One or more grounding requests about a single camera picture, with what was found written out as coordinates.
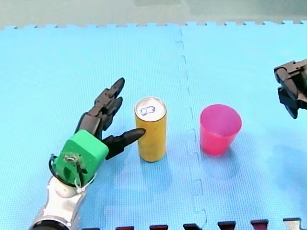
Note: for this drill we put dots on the pink plastic cup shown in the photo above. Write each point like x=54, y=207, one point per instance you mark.
x=219, y=131

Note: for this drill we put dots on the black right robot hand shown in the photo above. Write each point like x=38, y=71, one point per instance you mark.
x=291, y=88

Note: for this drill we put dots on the yellow drink can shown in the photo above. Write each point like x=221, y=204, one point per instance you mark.
x=150, y=130

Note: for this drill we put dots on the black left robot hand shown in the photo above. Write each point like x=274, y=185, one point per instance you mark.
x=96, y=115

